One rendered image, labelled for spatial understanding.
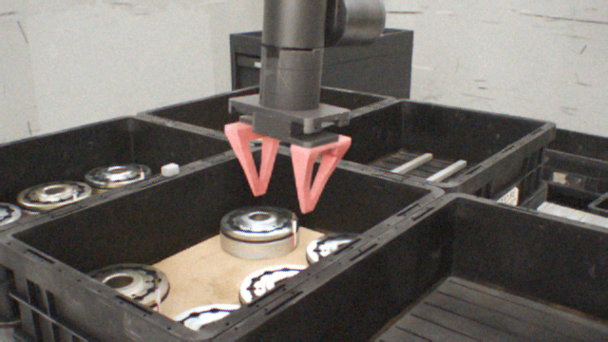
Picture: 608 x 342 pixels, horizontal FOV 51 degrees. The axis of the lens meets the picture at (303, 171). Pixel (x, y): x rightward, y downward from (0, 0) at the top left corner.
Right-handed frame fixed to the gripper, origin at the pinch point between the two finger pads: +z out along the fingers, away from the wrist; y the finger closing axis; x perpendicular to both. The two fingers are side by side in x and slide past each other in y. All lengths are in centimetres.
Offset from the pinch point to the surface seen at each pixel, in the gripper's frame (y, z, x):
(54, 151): 50, 8, -4
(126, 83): 303, 55, -197
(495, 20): 121, -1, -334
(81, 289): 5.0, 5.3, 19.4
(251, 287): 2.6, 10.8, 1.2
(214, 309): 2.3, 11.1, 6.7
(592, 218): -11, 21, -82
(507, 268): -16.5, 8.7, -20.0
